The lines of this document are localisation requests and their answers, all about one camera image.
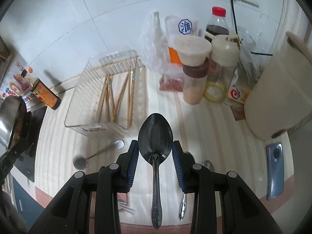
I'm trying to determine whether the steel spoon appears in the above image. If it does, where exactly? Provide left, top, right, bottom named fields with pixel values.
left=73, top=139, right=124, bottom=171
left=178, top=160, right=215, bottom=221
left=138, top=113, right=173, bottom=229

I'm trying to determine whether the wooden chopstick green band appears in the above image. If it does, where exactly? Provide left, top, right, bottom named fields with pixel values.
left=108, top=77, right=115, bottom=123

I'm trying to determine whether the blue kitchen cabinet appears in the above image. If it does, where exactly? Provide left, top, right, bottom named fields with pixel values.
left=13, top=178, right=44, bottom=227

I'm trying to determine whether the steel wok with lid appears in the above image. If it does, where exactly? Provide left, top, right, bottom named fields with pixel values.
left=0, top=96, right=32, bottom=151

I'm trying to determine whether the clear plastic organizer basket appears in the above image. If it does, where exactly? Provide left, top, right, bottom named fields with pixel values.
left=65, top=47, right=148, bottom=137

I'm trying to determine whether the dark soy sauce bottle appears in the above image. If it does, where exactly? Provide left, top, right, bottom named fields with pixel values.
left=21, top=70, right=61, bottom=110

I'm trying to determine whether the small seasoning box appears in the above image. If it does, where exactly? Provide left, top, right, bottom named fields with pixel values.
left=227, top=69, right=251, bottom=105

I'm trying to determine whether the blue smartphone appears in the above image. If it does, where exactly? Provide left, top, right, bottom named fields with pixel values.
left=266, top=142, right=285, bottom=200

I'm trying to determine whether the glass oil bottle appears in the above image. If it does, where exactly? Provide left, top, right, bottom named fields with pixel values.
left=204, top=32, right=241, bottom=103

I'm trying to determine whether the cream electric kettle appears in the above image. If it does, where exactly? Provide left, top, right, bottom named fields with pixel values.
left=244, top=31, right=311, bottom=140

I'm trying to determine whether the white plastic bag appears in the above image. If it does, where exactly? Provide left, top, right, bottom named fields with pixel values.
left=140, top=11, right=198, bottom=79

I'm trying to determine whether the red cap sauce bottle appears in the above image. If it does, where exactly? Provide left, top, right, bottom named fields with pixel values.
left=206, top=6, right=229, bottom=36

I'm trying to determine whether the colourful wall sticker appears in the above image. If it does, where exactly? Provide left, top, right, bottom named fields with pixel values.
left=1, top=60, right=35, bottom=103

